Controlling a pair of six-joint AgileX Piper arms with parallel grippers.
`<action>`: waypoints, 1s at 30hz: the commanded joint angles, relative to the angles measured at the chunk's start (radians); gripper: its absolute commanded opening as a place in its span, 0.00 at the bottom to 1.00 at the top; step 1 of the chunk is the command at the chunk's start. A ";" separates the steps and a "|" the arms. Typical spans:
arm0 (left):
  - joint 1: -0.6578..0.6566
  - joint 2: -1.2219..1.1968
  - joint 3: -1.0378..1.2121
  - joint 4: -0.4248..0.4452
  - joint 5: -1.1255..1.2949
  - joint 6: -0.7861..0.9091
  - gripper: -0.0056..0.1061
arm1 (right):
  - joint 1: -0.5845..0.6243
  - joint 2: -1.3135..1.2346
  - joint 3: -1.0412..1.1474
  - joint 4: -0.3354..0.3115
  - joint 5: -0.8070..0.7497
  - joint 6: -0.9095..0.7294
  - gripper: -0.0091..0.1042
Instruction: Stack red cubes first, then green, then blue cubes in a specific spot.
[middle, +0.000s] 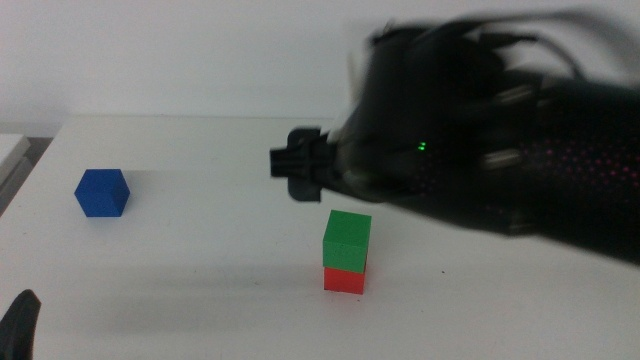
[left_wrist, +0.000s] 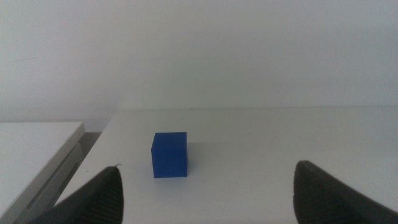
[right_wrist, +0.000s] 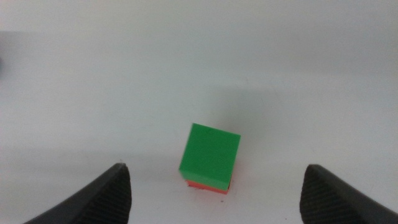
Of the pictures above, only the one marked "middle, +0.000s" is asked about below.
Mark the green cube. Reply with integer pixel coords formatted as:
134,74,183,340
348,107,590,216
322,209,373,275

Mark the blue cube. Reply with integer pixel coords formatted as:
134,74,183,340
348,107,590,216
73,168,132,219

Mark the red cube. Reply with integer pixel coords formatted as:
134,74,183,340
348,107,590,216
322,265,368,296

